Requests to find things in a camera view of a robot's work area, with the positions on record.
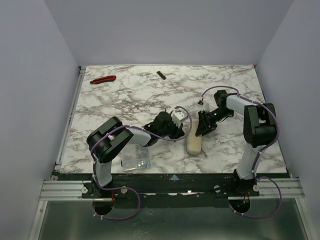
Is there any beige umbrella case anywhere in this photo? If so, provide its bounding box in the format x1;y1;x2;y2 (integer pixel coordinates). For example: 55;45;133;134
185;119;202;156

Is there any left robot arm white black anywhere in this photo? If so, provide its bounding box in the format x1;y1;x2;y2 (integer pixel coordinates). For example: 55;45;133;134
86;111;186;188

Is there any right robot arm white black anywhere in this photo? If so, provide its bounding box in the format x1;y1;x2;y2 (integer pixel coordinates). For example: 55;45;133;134
195;90;279;181

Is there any clear plastic screw box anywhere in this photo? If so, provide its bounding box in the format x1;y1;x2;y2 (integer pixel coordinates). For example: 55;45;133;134
121;144;151;172

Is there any small black bar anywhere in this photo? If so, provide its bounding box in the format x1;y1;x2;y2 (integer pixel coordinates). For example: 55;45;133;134
156;71;167;80

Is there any red black utility knife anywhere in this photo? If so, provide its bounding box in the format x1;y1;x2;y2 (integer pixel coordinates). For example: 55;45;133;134
90;75;117;85

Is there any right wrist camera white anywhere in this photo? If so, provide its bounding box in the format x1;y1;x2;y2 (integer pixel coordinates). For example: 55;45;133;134
198;98;210;112

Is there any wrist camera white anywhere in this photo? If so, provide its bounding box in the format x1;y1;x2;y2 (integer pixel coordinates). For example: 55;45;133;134
198;98;210;112
171;109;188;128

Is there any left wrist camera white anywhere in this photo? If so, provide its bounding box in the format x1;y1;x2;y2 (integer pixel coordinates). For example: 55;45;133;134
171;109;188;128

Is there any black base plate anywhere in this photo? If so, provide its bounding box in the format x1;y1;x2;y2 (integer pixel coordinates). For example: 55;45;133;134
58;173;259;210

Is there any aluminium rail frame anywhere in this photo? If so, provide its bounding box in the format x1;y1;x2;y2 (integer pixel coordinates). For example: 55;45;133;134
27;66;87;240

